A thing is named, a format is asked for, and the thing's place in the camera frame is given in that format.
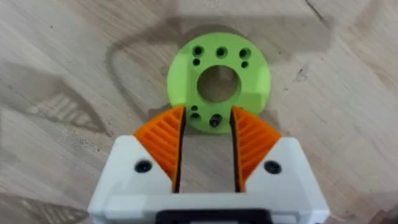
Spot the white orange right gripper right finger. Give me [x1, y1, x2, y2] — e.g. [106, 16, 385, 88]
[229, 105, 330, 215]

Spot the white orange right gripper left finger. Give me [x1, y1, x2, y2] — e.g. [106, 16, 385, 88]
[88, 105, 187, 215]

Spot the green disc with holes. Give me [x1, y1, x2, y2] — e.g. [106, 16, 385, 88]
[166, 32, 272, 136]

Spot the small black screw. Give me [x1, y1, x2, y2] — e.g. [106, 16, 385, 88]
[209, 113, 223, 129]

